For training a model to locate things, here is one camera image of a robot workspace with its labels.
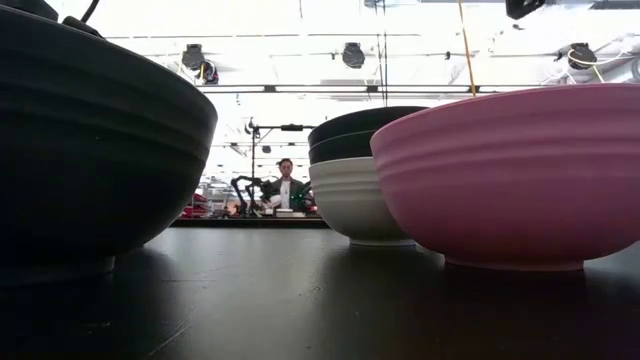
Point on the pink ribbed bowl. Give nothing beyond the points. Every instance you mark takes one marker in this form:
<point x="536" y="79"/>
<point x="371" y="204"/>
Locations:
<point x="500" y="175"/>

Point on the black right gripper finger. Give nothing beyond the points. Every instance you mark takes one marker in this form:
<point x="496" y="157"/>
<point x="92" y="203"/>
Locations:
<point x="522" y="7"/>

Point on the white ribbed bowl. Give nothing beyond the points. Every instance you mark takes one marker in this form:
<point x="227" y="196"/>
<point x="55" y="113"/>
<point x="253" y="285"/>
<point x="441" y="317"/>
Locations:
<point x="345" y="200"/>

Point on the background black robot arm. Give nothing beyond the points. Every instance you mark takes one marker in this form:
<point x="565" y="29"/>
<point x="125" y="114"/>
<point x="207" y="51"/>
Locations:
<point x="245" y="192"/>

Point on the person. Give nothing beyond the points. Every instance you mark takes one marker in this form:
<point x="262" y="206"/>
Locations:
<point x="286" y="192"/>

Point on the black aluminium table frame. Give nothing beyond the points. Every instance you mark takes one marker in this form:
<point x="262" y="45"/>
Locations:
<point x="250" y="223"/>

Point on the black camera stand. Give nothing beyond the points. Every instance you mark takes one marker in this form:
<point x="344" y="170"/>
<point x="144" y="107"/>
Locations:
<point x="253" y="165"/>

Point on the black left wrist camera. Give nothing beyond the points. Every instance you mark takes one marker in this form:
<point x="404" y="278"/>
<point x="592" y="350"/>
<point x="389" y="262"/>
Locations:
<point x="80" y="26"/>

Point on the red bins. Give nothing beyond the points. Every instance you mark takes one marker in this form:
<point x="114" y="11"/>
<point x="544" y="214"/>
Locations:
<point x="195" y="207"/>

